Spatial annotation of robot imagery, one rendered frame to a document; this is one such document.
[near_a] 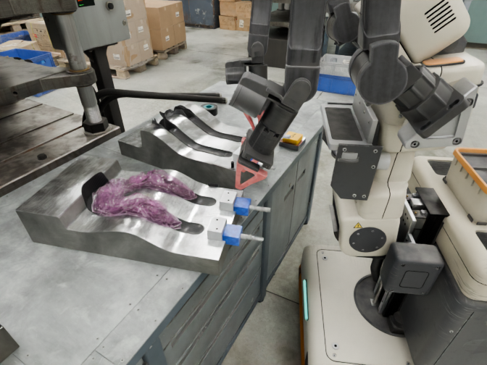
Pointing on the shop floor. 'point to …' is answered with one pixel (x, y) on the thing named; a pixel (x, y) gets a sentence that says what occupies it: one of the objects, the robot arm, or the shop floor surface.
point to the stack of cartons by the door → (235, 14)
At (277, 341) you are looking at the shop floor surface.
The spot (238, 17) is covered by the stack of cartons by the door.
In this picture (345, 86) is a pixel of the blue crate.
